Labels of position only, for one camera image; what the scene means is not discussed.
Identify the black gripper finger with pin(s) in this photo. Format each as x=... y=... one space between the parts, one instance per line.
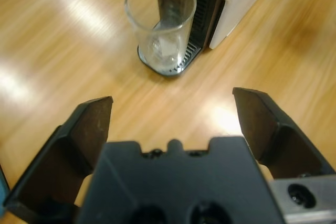
x=278 y=148
x=63 y=161

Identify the clear drinking glass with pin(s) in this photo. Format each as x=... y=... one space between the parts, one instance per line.
x=162 y=51

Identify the white capsule coffee machine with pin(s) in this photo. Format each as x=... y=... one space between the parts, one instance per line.
x=236 y=3

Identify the teal plastic tray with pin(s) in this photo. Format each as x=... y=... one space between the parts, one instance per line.
x=2 y=190

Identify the metal grille drip tray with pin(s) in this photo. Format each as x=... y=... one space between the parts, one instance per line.
x=183 y=64

